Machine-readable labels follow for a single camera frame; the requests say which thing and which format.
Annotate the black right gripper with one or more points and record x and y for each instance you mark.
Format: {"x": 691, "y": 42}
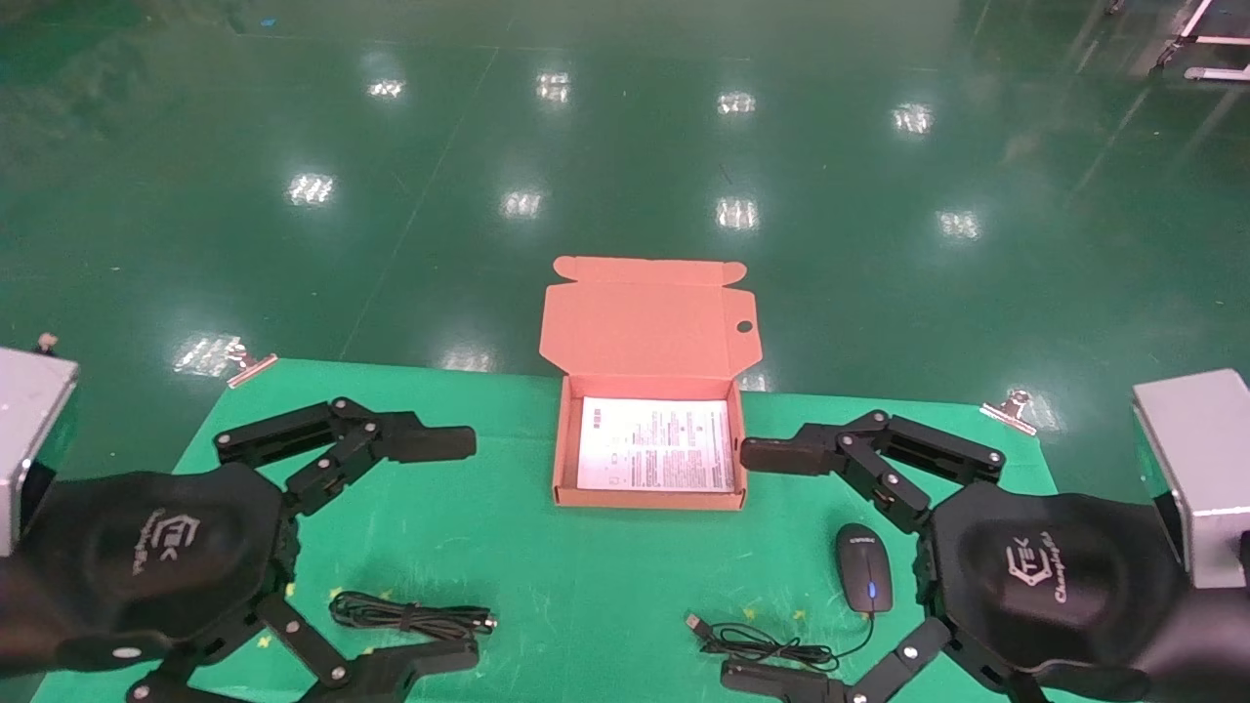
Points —
{"x": 1055, "y": 576}

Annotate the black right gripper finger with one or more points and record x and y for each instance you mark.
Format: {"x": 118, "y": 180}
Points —
{"x": 781, "y": 682}

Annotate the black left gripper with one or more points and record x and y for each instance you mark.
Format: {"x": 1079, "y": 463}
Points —
{"x": 146, "y": 557}

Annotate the open brown cardboard box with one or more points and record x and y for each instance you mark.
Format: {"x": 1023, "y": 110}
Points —
{"x": 645, "y": 332}

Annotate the white printed instruction sheet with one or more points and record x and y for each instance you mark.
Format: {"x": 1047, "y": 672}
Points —
{"x": 654, "y": 444}

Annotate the green table mat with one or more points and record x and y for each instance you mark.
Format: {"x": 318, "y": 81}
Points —
{"x": 586, "y": 586}

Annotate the silver metal clamp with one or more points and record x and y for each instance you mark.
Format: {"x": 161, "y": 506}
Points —
{"x": 1011, "y": 415}
{"x": 249, "y": 369}

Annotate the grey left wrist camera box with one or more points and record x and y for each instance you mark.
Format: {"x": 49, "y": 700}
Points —
{"x": 29, "y": 420}

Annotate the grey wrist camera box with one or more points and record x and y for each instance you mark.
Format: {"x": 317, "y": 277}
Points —
{"x": 29, "y": 420}
{"x": 1201, "y": 459}

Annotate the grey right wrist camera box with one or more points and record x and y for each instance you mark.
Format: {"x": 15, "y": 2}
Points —
{"x": 1201, "y": 459}

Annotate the white metal frame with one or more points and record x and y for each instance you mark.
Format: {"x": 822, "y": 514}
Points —
{"x": 1216, "y": 73}

